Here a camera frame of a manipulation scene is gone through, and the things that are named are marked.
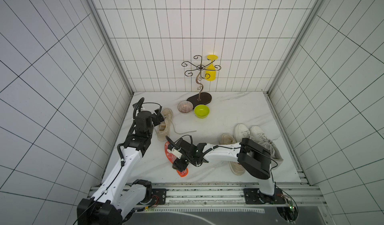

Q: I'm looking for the red insole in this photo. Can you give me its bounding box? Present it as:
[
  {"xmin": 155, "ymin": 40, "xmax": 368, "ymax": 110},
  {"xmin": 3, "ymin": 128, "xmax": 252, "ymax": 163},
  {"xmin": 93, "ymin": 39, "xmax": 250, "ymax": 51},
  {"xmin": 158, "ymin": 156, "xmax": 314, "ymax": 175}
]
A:
[{"xmin": 164, "ymin": 142, "xmax": 189, "ymax": 178}]

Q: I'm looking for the beige lace sneaker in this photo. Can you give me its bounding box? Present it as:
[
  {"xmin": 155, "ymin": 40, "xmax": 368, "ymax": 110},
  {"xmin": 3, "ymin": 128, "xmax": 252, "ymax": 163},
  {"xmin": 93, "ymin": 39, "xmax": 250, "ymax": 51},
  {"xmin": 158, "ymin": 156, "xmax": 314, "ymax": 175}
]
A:
[
  {"xmin": 220, "ymin": 132, "xmax": 246, "ymax": 176},
  {"xmin": 154, "ymin": 107, "xmax": 197, "ymax": 142}
]

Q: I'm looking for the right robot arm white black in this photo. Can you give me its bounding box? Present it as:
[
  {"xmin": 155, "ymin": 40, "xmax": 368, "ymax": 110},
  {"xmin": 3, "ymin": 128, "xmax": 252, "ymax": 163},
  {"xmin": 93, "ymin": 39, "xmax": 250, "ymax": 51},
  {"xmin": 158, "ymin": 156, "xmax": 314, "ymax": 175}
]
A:
[{"xmin": 166, "ymin": 136, "xmax": 297, "ymax": 210}]

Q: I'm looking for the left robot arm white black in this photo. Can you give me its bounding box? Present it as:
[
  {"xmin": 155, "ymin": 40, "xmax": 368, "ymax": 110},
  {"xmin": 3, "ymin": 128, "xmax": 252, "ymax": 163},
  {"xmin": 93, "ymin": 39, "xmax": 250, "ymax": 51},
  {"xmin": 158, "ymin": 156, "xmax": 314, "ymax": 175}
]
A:
[{"xmin": 74, "ymin": 98, "xmax": 165, "ymax": 225}]

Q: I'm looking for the green plastic bowl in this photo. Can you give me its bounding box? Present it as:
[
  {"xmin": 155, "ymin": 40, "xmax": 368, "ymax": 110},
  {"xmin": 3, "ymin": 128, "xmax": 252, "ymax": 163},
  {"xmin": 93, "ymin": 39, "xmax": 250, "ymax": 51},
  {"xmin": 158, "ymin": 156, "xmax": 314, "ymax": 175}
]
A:
[{"xmin": 194, "ymin": 104, "xmax": 210, "ymax": 119}]

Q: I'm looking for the pink glass bowl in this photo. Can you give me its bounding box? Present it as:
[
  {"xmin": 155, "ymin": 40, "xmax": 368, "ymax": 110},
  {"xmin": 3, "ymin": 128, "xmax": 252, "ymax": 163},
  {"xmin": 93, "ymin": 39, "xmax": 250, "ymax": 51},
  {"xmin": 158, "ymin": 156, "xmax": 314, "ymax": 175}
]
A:
[{"xmin": 177, "ymin": 100, "xmax": 194, "ymax": 114}]

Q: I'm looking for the ornate metal cup stand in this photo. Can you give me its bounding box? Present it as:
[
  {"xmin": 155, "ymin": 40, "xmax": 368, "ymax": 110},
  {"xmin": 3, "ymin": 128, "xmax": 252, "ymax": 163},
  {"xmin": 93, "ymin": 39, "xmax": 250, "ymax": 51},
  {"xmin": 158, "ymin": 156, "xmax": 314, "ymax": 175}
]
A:
[{"xmin": 181, "ymin": 55, "xmax": 222, "ymax": 108}]

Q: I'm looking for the white sneaker left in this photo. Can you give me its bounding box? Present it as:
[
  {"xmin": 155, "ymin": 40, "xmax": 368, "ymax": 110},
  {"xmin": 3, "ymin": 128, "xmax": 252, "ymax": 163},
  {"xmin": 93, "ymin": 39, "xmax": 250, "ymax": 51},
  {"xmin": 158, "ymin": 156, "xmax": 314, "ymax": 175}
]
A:
[{"xmin": 234, "ymin": 124, "xmax": 251, "ymax": 143}]

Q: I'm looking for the white sneaker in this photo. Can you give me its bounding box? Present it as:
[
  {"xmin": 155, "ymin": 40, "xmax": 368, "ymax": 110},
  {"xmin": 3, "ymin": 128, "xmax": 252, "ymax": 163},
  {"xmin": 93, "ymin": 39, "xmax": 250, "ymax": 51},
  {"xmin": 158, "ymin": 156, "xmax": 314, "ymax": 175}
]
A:
[
  {"xmin": 234, "ymin": 124, "xmax": 251, "ymax": 143},
  {"xmin": 250, "ymin": 126, "xmax": 284, "ymax": 169}
]

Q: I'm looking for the white sneaker right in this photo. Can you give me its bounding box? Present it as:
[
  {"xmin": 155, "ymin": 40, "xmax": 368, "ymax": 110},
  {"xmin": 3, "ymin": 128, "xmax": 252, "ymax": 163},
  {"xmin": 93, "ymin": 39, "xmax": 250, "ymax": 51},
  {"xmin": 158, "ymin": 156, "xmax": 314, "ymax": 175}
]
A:
[{"xmin": 250, "ymin": 126, "xmax": 284, "ymax": 169}]

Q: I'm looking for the yellow plastic goblet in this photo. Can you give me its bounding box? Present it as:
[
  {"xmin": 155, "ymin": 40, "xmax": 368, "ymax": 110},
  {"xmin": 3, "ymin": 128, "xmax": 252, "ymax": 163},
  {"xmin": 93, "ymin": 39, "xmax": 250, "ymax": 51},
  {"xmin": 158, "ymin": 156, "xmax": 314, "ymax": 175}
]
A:
[{"xmin": 205, "ymin": 55, "xmax": 218, "ymax": 81}]

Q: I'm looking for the aluminium mounting rail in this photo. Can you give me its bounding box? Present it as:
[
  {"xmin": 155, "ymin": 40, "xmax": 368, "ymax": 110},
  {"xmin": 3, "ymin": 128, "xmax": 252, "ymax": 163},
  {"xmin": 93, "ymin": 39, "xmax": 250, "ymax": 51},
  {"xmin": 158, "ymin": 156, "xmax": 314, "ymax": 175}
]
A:
[{"xmin": 153, "ymin": 183, "xmax": 326, "ymax": 208}]

